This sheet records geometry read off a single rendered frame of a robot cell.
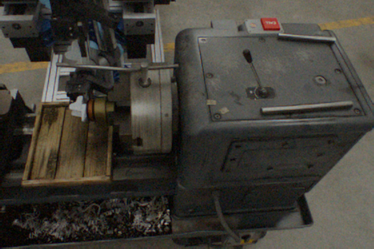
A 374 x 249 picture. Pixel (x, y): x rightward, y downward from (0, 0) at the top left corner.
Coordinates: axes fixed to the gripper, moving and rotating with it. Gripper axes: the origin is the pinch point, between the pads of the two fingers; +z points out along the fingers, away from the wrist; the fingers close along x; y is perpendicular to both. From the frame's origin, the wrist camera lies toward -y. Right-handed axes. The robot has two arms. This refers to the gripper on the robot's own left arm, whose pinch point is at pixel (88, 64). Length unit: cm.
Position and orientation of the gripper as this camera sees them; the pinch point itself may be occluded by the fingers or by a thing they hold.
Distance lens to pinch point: 95.8
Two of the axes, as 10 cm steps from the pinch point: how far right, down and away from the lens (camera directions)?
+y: -9.9, 0.3, -1.2
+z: -0.4, 8.3, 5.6
